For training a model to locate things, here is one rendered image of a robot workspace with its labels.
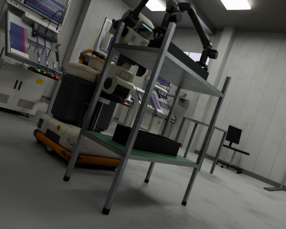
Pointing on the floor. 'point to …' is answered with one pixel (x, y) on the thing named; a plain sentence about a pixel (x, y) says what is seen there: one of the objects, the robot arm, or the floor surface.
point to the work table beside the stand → (208, 142)
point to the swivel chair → (231, 135)
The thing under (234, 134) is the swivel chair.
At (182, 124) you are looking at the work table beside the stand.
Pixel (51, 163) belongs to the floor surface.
